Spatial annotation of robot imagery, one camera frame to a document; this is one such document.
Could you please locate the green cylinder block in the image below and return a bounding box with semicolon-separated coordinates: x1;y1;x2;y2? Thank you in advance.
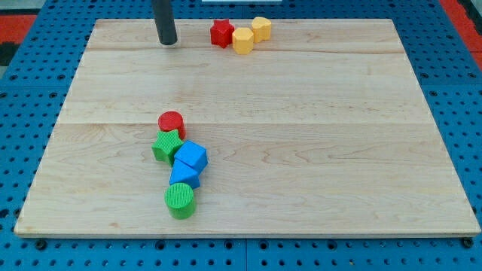
164;182;196;220

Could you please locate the green star block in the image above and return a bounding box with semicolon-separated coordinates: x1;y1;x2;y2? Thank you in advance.
151;129;184;166

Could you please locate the blue triangle block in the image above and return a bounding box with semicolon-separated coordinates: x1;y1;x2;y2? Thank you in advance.
169;160;200;190

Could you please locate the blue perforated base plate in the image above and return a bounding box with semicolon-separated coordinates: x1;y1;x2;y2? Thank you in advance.
1;0;481;270

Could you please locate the yellow hexagon block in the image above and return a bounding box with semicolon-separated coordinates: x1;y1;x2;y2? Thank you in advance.
232;27;254;55

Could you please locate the yellow heart block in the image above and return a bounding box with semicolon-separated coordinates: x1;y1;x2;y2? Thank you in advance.
252;17;272;43

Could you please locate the red star block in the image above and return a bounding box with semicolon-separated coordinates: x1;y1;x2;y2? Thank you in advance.
210;19;235;48

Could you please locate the red cylinder block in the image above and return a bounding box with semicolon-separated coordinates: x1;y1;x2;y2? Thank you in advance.
157;111;186;139

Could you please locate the blue cube block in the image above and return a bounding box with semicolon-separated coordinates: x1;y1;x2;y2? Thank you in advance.
174;140;209;174

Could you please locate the light wooden board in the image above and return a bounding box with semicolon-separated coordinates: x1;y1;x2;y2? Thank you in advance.
14;19;480;239

